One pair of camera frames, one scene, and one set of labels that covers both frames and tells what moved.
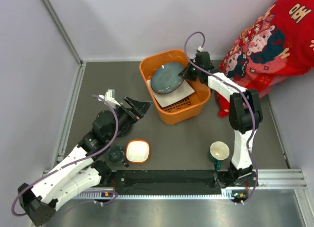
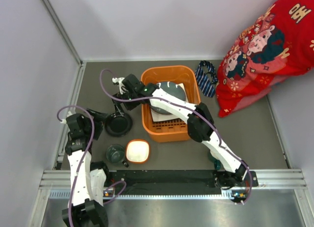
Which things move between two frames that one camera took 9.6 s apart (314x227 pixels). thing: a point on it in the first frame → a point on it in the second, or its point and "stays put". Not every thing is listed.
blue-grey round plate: [165, 77] → [173, 88]
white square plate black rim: [165, 99] → [156, 117]
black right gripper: [185, 73] → [132, 107]
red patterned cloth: [279, 42] stays put
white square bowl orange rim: [137, 151] stays put
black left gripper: [139, 108] → [98, 118]
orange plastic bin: [184, 108] → [174, 130]
